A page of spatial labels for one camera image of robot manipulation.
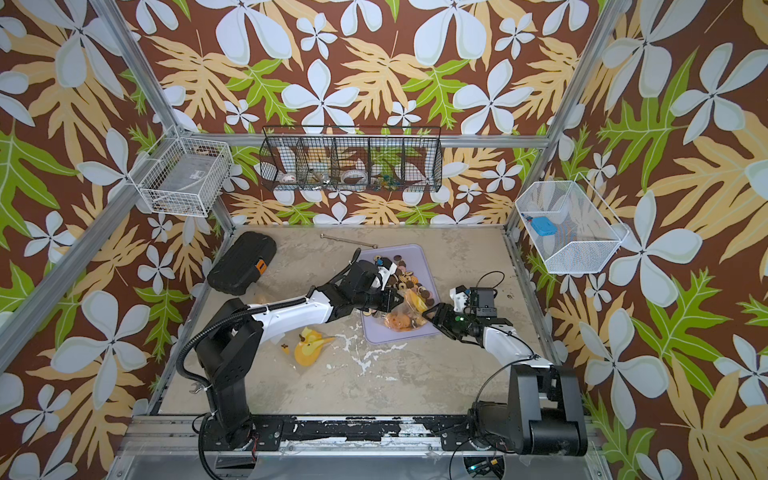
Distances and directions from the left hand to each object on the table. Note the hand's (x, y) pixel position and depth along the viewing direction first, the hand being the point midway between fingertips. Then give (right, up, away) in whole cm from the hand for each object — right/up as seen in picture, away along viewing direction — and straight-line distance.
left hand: (406, 295), depth 85 cm
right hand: (+6, -7, +2) cm, 9 cm away
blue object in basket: (+39, +20, -1) cm, 44 cm away
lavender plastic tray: (+4, +10, +23) cm, 25 cm away
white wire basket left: (-65, +34, -1) cm, 73 cm away
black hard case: (-56, +9, +16) cm, 58 cm away
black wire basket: (-17, +44, +11) cm, 48 cm away
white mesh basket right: (+47, +18, -9) cm, 51 cm away
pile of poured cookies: (0, +3, +15) cm, 16 cm away
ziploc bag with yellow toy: (+1, -6, +3) cm, 7 cm away
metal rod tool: (-10, +15, +29) cm, 34 cm away
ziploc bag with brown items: (-29, -14, -4) cm, 32 cm away
